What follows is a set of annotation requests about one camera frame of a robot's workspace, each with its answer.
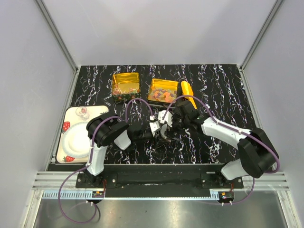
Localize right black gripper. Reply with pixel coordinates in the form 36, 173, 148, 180
164, 113, 190, 142

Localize clear plastic jar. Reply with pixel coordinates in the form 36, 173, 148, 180
160, 133, 177, 143

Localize yellow plastic scoop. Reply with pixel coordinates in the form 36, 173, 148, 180
180, 81, 197, 109

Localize gold tin with gummies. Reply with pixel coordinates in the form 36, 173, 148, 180
147, 78, 178, 105

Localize gold tin with lollipops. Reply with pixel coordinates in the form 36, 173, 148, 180
112, 72, 140, 101

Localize white jar lid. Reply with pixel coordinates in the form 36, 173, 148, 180
160, 125, 169, 140

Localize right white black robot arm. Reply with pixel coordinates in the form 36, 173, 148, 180
164, 99, 279, 188

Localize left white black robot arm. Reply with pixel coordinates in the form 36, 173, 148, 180
84, 113, 158, 188

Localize black marble pattern mat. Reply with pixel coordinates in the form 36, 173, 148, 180
71, 64, 256, 164

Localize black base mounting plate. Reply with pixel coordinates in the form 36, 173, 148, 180
74, 164, 248, 189

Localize small clear cup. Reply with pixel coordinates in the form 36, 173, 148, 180
76, 106, 89, 120

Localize white paper plate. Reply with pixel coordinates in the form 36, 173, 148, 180
62, 122, 91, 158

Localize strawberry pattern tray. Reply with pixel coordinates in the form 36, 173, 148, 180
56, 105, 109, 164

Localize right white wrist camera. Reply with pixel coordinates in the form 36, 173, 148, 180
158, 110, 172, 127

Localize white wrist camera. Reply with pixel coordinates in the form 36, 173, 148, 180
149, 115, 161, 136
158, 110, 172, 127

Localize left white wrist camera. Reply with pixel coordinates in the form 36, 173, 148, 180
149, 115, 161, 136

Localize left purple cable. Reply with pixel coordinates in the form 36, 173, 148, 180
58, 98, 155, 224

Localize purple cable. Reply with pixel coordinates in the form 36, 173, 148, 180
162, 95, 281, 205
58, 98, 155, 224

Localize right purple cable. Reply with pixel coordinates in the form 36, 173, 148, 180
162, 95, 281, 205

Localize aluminium rail base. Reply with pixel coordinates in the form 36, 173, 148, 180
32, 171, 289, 200

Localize left aluminium frame post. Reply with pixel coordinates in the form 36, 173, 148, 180
34, 0, 78, 72

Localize aluminium frame post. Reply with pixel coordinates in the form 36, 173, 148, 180
34, 0, 78, 72
240, 0, 285, 71

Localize right aluminium frame post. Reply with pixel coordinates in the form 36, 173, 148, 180
240, 0, 285, 71

